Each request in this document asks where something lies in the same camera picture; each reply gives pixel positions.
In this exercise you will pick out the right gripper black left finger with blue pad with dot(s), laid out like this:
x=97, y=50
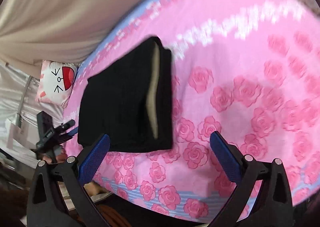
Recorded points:
x=46, y=206

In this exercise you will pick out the pink rose bed sheet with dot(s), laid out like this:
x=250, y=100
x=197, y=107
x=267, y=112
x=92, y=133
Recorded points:
x=246, y=68

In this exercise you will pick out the black pants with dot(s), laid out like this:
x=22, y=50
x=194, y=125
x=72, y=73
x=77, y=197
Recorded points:
x=131, y=101

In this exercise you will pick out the silver grey fabric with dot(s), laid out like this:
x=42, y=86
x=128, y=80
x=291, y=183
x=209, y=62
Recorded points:
x=19, y=108

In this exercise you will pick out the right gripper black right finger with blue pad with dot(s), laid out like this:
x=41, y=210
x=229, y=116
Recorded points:
x=273, y=205

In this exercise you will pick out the white cartoon face pillow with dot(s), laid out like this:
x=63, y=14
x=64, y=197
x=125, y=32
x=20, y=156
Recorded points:
x=56, y=83

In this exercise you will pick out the beige curtain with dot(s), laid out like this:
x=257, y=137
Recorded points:
x=64, y=31

